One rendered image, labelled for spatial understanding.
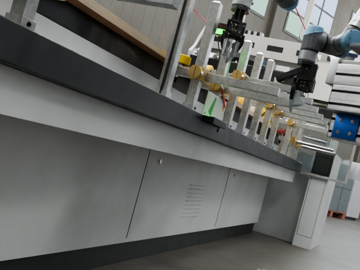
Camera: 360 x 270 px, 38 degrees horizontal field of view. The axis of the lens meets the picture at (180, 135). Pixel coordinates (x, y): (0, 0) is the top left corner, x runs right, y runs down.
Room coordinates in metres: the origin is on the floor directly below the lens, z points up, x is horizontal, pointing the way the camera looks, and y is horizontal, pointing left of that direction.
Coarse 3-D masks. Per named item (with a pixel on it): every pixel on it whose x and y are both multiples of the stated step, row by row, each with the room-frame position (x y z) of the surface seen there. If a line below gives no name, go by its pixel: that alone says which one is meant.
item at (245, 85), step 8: (176, 72) 2.04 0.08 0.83; (184, 72) 2.03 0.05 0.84; (208, 80) 1.99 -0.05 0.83; (216, 80) 1.98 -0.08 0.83; (224, 80) 1.96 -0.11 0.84; (232, 80) 1.95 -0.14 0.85; (240, 80) 1.94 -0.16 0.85; (240, 88) 1.96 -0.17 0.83; (248, 88) 1.93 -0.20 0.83; (256, 88) 1.92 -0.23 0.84; (264, 88) 1.90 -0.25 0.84; (272, 88) 1.89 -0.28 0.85
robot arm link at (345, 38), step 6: (354, 18) 2.00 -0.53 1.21; (348, 24) 2.01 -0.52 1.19; (354, 24) 1.98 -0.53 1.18; (348, 30) 1.97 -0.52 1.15; (354, 30) 1.95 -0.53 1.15; (336, 36) 2.05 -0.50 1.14; (342, 36) 1.98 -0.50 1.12; (348, 36) 1.95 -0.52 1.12; (354, 36) 1.95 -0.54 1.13; (336, 42) 2.03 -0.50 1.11; (342, 42) 1.98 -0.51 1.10; (348, 42) 1.95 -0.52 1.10; (354, 42) 1.95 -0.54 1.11; (336, 48) 2.04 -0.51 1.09; (342, 48) 2.01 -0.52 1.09; (348, 48) 1.98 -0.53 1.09
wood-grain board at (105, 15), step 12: (72, 0) 1.46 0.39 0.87; (84, 0) 1.47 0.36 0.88; (96, 12) 1.53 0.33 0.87; (108, 12) 1.59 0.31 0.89; (108, 24) 1.66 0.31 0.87; (120, 24) 1.67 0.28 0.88; (132, 36) 1.76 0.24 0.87; (144, 36) 1.83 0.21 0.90; (144, 48) 1.92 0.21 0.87; (156, 48) 1.93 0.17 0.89; (228, 96) 2.83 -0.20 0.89; (240, 108) 3.09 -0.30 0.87; (276, 132) 4.14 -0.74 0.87
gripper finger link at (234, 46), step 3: (234, 42) 1.98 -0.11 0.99; (237, 42) 1.96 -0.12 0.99; (234, 45) 1.98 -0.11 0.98; (237, 45) 1.98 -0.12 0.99; (234, 48) 1.96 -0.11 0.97; (237, 48) 1.98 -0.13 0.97; (231, 51) 1.98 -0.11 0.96; (234, 51) 1.94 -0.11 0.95; (231, 54) 1.98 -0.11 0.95; (234, 54) 1.97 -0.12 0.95; (228, 57) 1.98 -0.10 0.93; (231, 57) 1.98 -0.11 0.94; (228, 60) 1.98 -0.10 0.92
